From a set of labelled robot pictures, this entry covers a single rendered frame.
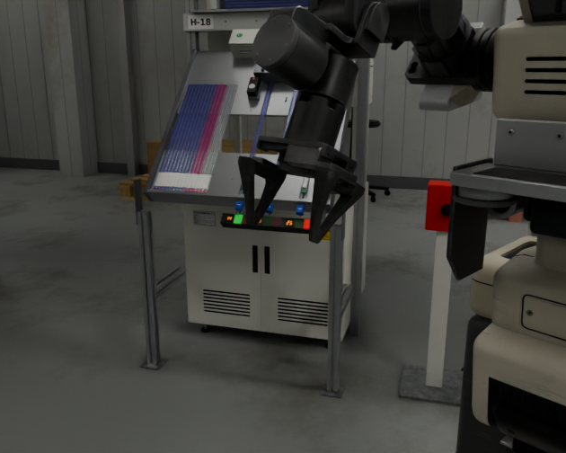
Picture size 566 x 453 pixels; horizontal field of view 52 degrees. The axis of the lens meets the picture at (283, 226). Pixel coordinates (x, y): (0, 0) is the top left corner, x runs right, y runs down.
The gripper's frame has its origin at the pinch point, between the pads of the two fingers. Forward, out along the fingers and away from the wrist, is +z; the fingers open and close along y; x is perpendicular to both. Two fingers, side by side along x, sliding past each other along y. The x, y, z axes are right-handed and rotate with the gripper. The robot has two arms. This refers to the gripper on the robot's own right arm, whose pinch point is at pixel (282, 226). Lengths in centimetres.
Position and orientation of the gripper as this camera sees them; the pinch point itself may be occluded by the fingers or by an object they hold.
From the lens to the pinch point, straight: 64.4
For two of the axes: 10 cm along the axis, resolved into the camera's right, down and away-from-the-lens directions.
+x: 6.3, 2.4, 7.4
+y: 7.2, 1.8, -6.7
